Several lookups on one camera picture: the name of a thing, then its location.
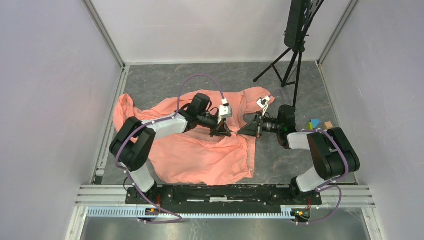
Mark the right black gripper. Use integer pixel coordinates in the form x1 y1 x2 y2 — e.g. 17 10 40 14
237 111 283 138

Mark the salmon pink jacket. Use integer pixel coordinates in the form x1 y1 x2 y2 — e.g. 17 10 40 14
112 86 275 186

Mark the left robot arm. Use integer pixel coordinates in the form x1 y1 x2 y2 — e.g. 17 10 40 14
109 93 233 204

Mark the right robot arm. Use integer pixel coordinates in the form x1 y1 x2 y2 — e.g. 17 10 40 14
238 104 360 204

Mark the blue toy block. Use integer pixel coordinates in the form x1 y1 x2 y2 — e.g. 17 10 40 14
309 119 321 129

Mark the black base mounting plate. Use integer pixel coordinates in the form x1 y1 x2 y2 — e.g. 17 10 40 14
125 184 322 214

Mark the tan wooden block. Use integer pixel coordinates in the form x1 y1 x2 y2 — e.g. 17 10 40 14
323 121 334 130

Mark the black music stand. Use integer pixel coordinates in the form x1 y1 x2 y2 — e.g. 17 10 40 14
252 0 324 107

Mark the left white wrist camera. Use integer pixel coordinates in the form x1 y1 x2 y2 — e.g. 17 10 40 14
218 98 233 123

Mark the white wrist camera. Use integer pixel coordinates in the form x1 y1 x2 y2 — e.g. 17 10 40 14
218 98 233 123
256 95 271 117

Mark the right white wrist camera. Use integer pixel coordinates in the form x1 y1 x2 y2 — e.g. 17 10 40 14
256 95 271 117

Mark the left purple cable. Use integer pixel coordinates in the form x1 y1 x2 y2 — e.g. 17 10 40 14
114 73 229 225

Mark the purple cable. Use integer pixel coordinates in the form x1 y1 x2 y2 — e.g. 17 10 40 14
269 88 351 226
114 73 229 225

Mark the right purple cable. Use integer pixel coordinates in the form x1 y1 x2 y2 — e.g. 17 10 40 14
269 88 351 226

